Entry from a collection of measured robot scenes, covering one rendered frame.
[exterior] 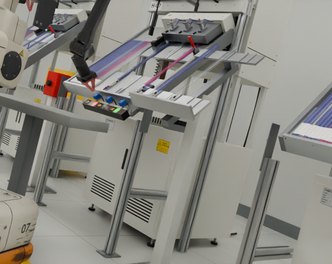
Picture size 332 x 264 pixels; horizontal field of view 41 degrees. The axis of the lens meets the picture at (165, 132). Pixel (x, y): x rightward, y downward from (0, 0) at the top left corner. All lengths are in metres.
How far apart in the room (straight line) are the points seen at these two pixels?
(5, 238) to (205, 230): 1.34
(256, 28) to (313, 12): 1.46
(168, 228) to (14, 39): 0.97
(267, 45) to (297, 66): 1.24
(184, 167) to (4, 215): 0.76
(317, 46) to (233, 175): 1.61
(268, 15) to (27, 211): 1.73
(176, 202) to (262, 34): 1.18
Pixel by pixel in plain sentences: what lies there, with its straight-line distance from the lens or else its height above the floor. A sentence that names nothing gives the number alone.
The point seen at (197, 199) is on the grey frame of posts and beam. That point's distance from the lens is 2.40.
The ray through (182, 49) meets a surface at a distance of 2.41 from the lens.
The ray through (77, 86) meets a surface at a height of 0.72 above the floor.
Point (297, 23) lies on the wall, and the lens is 4.03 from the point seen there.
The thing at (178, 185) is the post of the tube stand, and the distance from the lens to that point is 1.89.
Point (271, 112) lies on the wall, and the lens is 3.91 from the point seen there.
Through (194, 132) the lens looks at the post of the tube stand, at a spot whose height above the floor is 0.65.
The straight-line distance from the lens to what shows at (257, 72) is 2.63.
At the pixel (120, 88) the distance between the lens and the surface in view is 2.23.
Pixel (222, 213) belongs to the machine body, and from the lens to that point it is 2.67.
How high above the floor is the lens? 0.70
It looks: 2 degrees down
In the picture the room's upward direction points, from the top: 15 degrees clockwise
